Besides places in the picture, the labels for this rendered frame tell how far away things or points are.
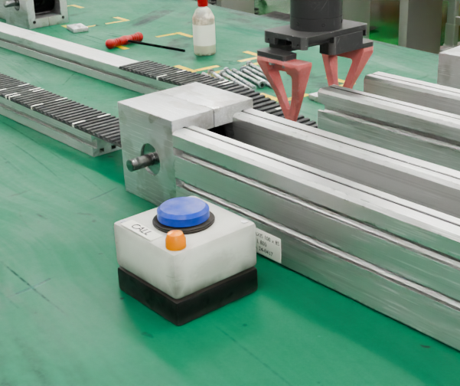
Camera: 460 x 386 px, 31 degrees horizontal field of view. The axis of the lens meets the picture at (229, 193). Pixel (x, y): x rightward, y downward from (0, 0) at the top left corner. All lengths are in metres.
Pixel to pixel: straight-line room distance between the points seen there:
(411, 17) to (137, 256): 2.11
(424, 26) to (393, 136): 1.91
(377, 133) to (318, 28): 0.14
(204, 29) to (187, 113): 0.63
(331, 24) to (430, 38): 1.85
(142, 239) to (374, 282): 0.17
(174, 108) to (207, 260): 0.23
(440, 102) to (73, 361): 0.47
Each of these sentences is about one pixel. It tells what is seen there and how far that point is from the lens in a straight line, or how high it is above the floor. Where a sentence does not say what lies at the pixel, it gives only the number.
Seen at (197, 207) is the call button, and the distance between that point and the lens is 0.63.
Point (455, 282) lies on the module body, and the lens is 0.57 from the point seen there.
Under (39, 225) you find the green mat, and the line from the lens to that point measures 0.81.
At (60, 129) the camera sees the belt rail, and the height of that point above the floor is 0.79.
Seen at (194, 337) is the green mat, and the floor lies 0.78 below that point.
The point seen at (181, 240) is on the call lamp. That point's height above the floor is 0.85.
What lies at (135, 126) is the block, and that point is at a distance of 0.81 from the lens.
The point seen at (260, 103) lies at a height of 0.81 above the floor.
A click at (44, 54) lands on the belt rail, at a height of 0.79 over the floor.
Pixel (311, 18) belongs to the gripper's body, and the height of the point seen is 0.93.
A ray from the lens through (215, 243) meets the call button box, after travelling 0.61.
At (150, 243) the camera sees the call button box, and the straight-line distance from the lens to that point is 0.61.
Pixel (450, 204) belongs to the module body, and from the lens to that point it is 0.65.
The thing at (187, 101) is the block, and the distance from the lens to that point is 0.82.
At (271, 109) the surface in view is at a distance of 1.02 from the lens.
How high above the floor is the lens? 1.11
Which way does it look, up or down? 23 degrees down
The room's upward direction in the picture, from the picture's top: 2 degrees counter-clockwise
